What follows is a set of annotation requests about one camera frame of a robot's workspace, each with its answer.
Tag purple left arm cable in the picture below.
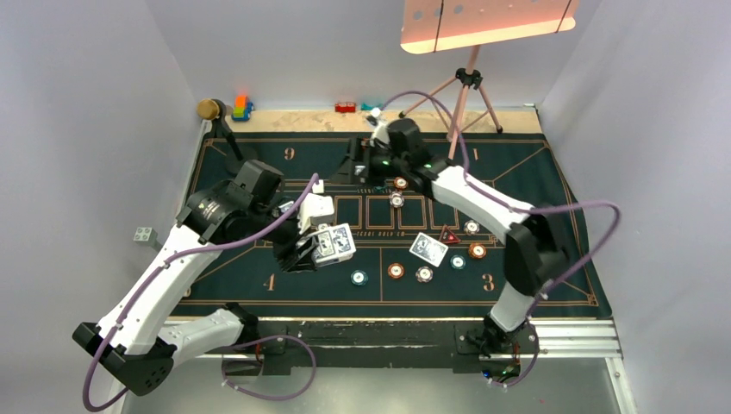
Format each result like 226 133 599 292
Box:
82 172 321 412

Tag green poker chip stack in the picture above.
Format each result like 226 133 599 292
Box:
350 270 369 286

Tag white blue chips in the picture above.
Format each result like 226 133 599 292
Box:
389 191 404 209
463 220 481 235

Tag pink tripod stand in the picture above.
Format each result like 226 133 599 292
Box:
398 44 503 159

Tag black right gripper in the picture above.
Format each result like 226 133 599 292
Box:
328 136 409 187

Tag green poker table mat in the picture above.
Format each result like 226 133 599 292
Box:
172 132 612 319

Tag red toy block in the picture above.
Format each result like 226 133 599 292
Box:
334 101 358 113

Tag red triangle marker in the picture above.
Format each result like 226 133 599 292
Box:
438 224 461 245

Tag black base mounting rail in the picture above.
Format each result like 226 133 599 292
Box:
219 317 537 379

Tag teal toy block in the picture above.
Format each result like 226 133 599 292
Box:
360 103 383 111

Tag orange poker chip stack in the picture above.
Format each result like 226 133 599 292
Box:
387 262 405 279

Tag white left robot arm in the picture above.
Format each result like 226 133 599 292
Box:
72 160 349 396

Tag grey toy brick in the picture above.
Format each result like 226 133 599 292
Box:
133 227 163 252

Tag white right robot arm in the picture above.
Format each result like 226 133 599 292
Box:
330 118 569 351

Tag blue playing card deck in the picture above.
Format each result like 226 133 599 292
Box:
311 223 357 268

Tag face-down card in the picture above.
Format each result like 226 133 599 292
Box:
409 232 448 267

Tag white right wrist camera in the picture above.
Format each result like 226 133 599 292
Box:
365 107 390 147

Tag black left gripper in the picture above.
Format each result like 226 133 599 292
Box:
247 199 319 271

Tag colourful toy block stack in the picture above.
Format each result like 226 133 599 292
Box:
231 95 253 122

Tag pink white poker chip stack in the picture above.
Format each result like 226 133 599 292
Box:
415 267 434 283

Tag pink perforated board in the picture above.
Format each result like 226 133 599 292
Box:
400 0 579 54

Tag black microphone stand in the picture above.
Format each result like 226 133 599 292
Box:
210 117 259 176

